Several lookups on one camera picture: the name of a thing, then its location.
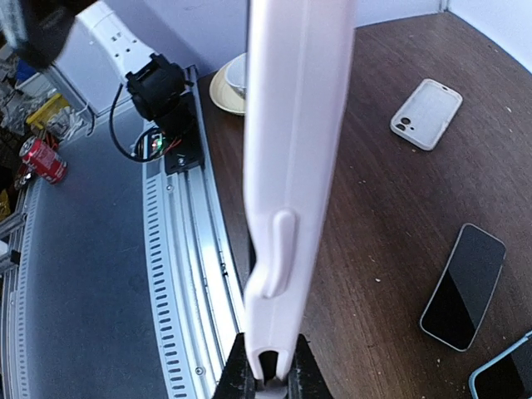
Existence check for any pinkish beige phone case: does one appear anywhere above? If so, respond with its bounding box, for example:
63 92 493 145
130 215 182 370
243 1 355 398

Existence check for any light blue phone case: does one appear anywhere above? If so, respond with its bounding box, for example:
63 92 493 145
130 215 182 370
468 330 532 399

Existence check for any tan saucer plate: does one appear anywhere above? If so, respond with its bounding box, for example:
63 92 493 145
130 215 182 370
209 62 245 116

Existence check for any right aluminium corner post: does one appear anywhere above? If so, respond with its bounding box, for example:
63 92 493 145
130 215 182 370
439 0 450 12

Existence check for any white bowl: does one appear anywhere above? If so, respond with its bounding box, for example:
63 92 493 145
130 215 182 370
224 52 247 99

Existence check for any dark phone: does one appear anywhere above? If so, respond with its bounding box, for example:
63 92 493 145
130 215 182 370
246 1 257 274

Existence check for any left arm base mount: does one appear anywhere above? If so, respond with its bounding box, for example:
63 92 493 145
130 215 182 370
128 65 204 175

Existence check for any red soda can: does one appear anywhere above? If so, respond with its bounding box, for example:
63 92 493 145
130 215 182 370
19 136 67 185

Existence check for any yellow storage bin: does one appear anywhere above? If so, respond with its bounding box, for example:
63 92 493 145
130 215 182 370
26 93 68 129

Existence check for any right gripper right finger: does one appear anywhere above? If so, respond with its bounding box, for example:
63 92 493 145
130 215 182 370
288 334 333 399

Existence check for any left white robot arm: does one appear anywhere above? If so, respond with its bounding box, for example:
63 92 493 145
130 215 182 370
1 1 192 132

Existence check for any clear magsafe phone case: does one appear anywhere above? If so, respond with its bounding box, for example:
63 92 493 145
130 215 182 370
419 223 507 352

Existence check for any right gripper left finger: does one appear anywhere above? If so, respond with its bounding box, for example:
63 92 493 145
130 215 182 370
212 332 254 399

